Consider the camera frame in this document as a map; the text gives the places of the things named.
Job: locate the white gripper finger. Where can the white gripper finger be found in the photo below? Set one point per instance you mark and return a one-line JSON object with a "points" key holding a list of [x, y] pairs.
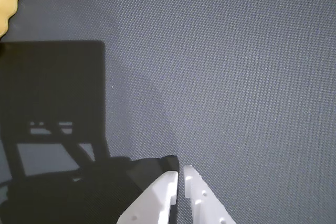
{"points": [[155, 200], [202, 203]]}

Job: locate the dark grey mat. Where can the dark grey mat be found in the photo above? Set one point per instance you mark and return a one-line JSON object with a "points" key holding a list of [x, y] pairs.
{"points": [[223, 77]]}

